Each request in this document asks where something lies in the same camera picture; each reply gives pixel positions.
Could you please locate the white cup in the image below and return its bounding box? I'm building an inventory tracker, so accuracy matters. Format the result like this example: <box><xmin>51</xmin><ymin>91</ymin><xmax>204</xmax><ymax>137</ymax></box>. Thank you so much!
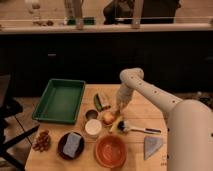
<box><xmin>85</xmin><ymin>119</ymin><xmax>102</xmax><ymax>138</ymax></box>

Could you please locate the yellow banana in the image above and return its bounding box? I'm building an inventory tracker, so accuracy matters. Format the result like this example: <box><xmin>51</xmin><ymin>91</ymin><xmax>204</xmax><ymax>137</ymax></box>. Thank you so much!
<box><xmin>109</xmin><ymin>116</ymin><xmax>123</xmax><ymax>133</ymax></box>

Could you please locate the black chair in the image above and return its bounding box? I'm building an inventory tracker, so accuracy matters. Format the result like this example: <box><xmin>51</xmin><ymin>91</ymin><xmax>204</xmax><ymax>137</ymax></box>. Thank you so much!
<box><xmin>0</xmin><ymin>75</ymin><xmax>38</xmax><ymax>171</ymax></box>

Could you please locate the green vegetable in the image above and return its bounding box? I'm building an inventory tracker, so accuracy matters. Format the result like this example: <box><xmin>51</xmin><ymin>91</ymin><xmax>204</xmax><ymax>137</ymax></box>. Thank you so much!
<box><xmin>94</xmin><ymin>93</ymin><xmax>111</xmax><ymax>112</ymax></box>

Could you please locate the grey triangular cloth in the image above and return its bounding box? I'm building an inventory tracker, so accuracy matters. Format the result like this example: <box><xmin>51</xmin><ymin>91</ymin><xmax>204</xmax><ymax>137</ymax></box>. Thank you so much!
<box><xmin>144</xmin><ymin>136</ymin><xmax>163</xmax><ymax>160</ymax></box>

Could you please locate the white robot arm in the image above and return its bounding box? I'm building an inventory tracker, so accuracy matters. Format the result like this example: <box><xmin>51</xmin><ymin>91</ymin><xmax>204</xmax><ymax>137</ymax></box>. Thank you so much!
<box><xmin>116</xmin><ymin>68</ymin><xmax>213</xmax><ymax>171</ymax></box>

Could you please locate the orange bowl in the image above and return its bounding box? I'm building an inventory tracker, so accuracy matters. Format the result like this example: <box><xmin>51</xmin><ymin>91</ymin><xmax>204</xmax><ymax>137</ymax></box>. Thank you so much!
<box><xmin>94</xmin><ymin>135</ymin><xmax>127</xmax><ymax>169</ymax></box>

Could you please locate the green plastic tray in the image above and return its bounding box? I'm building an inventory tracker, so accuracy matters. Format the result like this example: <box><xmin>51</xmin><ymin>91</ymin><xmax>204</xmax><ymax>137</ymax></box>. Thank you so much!
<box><xmin>32</xmin><ymin>79</ymin><xmax>85</xmax><ymax>124</ymax></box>

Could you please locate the small dark metal cup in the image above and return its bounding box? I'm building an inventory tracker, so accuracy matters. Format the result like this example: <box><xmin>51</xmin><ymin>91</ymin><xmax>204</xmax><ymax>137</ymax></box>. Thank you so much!
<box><xmin>85</xmin><ymin>109</ymin><xmax>98</xmax><ymax>120</ymax></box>

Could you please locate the apple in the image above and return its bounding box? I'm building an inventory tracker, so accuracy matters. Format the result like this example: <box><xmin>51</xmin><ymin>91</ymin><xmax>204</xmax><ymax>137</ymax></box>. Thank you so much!
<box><xmin>102</xmin><ymin>112</ymin><xmax>115</xmax><ymax>125</ymax></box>

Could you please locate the black handled brush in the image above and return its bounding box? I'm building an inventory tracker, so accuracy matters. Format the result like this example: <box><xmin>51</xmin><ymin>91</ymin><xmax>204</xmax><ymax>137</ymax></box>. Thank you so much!
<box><xmin>117</xmin><ymin>121</ymin><xmax>161</xmax><ymax>134</ymax></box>

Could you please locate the dark round plate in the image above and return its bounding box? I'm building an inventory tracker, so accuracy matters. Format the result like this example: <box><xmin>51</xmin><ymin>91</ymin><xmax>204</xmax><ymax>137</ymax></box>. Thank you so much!
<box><xmin>57</xmin><ymin>132</ymin><xmax>84</xmax><ymax>160</ymax></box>

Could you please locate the brown nut cluster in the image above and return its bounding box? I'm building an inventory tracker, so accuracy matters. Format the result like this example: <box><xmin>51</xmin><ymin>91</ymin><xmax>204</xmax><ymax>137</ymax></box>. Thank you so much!
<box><xmin>33</xmin><ymin>130</ymin><xmax>51</xmax><ymax>152</ymax></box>

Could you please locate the blue grey sponge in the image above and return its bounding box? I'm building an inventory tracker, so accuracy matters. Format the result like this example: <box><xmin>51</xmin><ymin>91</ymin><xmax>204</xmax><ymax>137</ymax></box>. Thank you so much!
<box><xmin>63</xmin><ymin>133</ymin><xmax>81</xmax><ymax>157</ymax></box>

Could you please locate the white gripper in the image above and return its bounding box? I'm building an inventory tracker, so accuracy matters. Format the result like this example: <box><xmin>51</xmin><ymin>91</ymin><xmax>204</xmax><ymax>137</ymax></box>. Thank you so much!
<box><xmin>116</xmin><ymin>84</ymin><xmax>133</xmax><ymax>111</ymax></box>

